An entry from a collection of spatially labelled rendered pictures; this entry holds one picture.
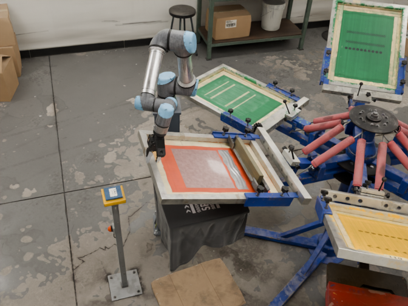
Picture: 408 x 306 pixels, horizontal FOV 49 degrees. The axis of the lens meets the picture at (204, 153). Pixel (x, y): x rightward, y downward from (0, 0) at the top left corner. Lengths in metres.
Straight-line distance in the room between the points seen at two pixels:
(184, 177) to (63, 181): 2.01
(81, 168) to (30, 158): 0.52
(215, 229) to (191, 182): 0.37
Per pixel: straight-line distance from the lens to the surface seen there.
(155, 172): 2.37
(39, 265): 3.69
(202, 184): 2.45
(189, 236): 2.64
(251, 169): 2.59
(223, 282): 3.44
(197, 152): 2.67
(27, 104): 5.35
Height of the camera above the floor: 2.88
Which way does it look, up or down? 40 degrees down
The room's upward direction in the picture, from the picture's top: 3 degrees clockwise
